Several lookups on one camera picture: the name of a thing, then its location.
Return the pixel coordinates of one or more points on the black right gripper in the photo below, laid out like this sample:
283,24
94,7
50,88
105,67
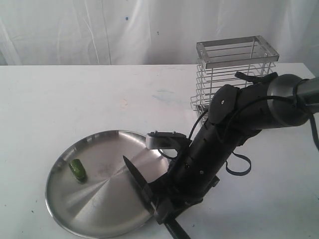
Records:
191,176

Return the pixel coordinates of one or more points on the black handled kitchen knife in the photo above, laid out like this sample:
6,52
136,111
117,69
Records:
172,226

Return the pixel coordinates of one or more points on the green vegetable piece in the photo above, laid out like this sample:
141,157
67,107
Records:
77,169

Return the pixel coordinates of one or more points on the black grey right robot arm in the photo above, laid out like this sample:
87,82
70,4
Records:
234,115

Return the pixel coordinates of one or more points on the round stainless steel plate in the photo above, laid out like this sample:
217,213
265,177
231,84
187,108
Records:
106,203

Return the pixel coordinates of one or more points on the white backdrop curtain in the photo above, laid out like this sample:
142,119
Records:
115,32

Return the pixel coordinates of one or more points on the metal wire utensil rack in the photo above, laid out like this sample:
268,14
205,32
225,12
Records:
219,60

